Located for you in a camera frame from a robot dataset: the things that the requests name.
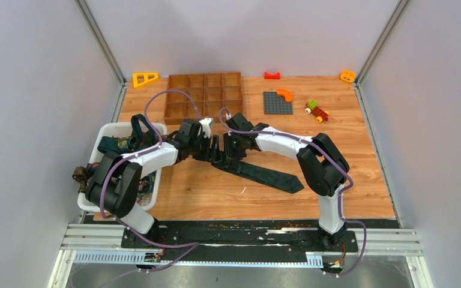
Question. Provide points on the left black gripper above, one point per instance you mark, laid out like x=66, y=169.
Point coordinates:
x=213, y=155

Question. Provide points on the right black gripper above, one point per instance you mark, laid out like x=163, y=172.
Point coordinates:
x=230, y=154

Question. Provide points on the dark green leaf tie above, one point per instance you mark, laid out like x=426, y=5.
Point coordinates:
x=279, y=180

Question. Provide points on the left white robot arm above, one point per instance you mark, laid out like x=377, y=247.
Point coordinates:
x=115, y=184

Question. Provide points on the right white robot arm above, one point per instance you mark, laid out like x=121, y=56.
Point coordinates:
x=323, y=166

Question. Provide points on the pile of patterned ties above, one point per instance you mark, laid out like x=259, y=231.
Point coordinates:
x=142, y=137

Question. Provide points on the grey studded baseplate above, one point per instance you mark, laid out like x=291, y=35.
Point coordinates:
x=275, y=104

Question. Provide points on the wooden compartment tray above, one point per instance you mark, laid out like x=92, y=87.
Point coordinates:
x=210, y=92

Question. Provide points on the orange curved block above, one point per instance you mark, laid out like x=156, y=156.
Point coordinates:
x=286, y=94

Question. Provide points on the red plastic block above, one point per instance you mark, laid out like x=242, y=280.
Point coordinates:
x=272, y=76

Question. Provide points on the yellow triangular block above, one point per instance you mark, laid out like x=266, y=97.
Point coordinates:
x=142, y=79

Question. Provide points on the toy brick car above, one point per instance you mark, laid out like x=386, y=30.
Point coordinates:
x=312, y=108

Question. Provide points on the white plastic basket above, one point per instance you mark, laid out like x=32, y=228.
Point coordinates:
x=119, y=129

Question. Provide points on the orange round block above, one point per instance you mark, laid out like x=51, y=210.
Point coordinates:
x=348, y=76

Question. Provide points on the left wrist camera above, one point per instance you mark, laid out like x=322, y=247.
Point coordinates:
x=206, y=125

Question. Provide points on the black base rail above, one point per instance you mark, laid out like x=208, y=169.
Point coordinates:
x=249, y=240

